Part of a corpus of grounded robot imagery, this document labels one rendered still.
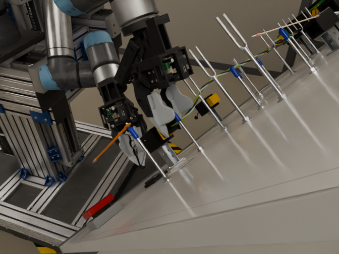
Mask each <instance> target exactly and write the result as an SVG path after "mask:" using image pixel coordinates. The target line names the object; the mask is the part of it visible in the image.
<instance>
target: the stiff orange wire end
mask: <svg viewBox="0 0 339 254"><path fill-rule="evenodd" d="M130 125H131V123H128V124H127V125H125V126H124V128H123V129H122V130H121V132H120V133H119V134H118V135H117V136H116V137H115V138H114V139H113V140H112V141H111V142H110V143H109V144H108V146H107V147H106V148H105V149H104V150H103V151H102V152H101V153H100V154H99V155H98V156H97V157H96V158H95V159H94V160H93V163H94V162H96V161H97V159H98V158H99V157H100V156H101V155H102V154H103V153H104V152H105V151H106V150H107V149H108V148H109V147H110V146H111V145H112V144H113V143H114V141H115V140H116V139H117V138H118V137H119V136H120V135H121V134H122V133H123V132H124V131H125V130H126V129H127V128H128V126H130Z"/></svg>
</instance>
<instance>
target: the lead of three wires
mask: <svg viewBox="0 0 339 254"><path fill-rule="evenodd" d="M199 96H200V93H199V92H198V93H197V95H196V98H195V100H194V102H193V103H194V105H193V107H192V108H190V109H189V110H188V112H187V113H186V114H185V115H184V116H183V117H182V118H181V121H184V120H185V119H186V118H187V117H188V116H189V114H190V113H191V112H192V111H193V110H194V108H195V105H196V103H197V102H198V99H199ZM178 124H179V122H176V123H175V124H173V125H171V129H172V128H174V127H176V126H177V125H178Z"/></svg>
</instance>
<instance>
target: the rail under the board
mask: <svg viewBox="0 0 339 254"><path fill-rule="evenodd" d="M268 84H269V83H268ZM268 84H267V85H268ZM267 85H265V86H264V87H266V86H267ZM264 87H263V88H264ZM263 88H262V89H263ZM262 89H260V90H259V91H261V90H262ZM250 98H252V97H250ZM250 98H249V99H250ZM249 99H247V100H246V101H248V100H249ZM246 101H245V102H246ZM245 102H243V103H242V104H241V105H243V104H244V103H245ZM241 105H240V106H241ZM240 106H239V107H240ZM235 110H236V109H234V110H233V111H232V112H234V111H235ZM232 112H231V113H232ZM231 113H229V114H228V115H230V114H231ZM228 115H227V116H228ZM227 116H225V117H224V118H223V119H225V118H226V117H227ZM214 126H216V124H215V125H214ZM214 126H212V127H211V128H210V129H209V130H211V129H212V128H213V127H214ZM209 130H207V131H206V132H205V133H207V132H208V131H209ZM205 133H203V134H202V135H201V136H200V137H202V136H203V135H204V134H205ZM200 137H198V138H197V139H196V140H198V139H199V138H200ZM191 144H193V142H192V143H190V144H189V145H188V146H187V147H189V146H190V145H191ZM187 147H185V148H184V149H183V150H181V151H180V152H179V153H178V154H176V155H179V154H180V153H181V152H182V151H184V150H185V149H186V148H187ZM157 171H158V169H157V170H155V171H154V172H153V173H152V174H150V175H149V176H148V177H146V178H145V179H144V180H142V181H141V182H140V183H139V184H137V185H136V186H135V187H133V188H132V189H131V190H130V191H128V192H127V193H126V194H124V195H123V196H122V197H121V198H119V199H118V200H117V201H119V200H120V199H122V198H123V197H124V196H126V195H127V194H128V193H129V192H131V191H132V190H133V189H135V188H136V187H137V186H138V185H140V184H141V183H142V182H144V181H145V180H146V179H147V178H149V177H150V176H151V175H153V174H154V173H155V172H157ZM117 201H115V202H117ZM86 226H87V225H84V226H83V227H82V228H80V229H79V230H78V231H77V232H75V233H74V234H73V235H71V236H70V237H69V238H68V239H66V240H65V241H64V242H62V243H61V244H60V245H59V249H60V246H61V245H63V244H64V243H65V242H67V241H68V240H69V239H70V238H72V237H73V236H74V235H76V234H77V233H78V232H79V231H81V230H82V229H83V228H85V227H86ZM60 251H61V253H62V254H97V253H98V251H94V252H72V253H63V252H62V250H61V249H60Z"/></svg>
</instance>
